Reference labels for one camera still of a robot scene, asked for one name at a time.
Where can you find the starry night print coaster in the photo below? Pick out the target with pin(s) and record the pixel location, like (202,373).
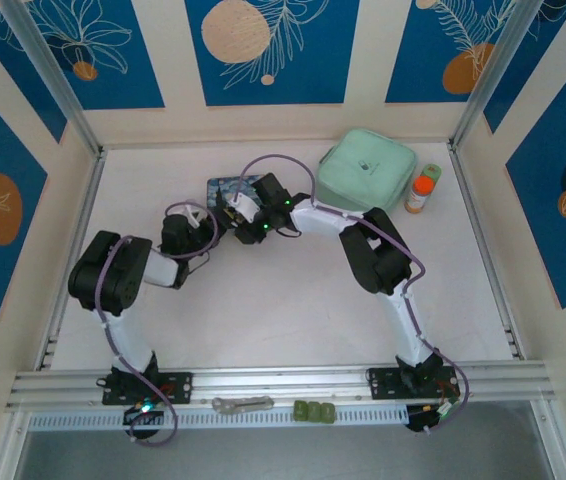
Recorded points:
(228,186)

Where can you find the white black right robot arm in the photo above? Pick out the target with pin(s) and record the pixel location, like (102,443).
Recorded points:
(403,320)

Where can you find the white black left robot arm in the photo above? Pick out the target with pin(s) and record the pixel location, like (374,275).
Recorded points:
(128,340)

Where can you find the mint green zip pouch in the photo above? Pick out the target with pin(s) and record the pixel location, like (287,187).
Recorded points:
(368,167)

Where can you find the orange cap bottle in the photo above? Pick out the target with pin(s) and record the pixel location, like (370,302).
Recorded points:
(420,192)

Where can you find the green cap small bottle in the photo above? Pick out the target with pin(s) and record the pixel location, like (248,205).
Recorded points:
(432,171)

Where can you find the flat metal wrench tool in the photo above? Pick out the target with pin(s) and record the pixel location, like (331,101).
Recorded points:
(243,404)

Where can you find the circuit board with green light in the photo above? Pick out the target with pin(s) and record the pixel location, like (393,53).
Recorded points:
(144,407)
(433,415)

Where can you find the green rubber block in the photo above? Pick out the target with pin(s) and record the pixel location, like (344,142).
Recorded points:
(300,411)
(327,413)
(314,412)

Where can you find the aluminium side rail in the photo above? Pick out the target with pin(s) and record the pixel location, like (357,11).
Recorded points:
(70,260)
(488,250)

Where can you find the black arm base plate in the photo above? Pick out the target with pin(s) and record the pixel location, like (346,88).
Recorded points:
(385,384)
(180,387)

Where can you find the aluminium mounting rail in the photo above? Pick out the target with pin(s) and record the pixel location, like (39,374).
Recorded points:
(283,380)

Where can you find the aluminium frame post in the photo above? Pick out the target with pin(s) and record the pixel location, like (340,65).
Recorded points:
(53,75)
(498,70)

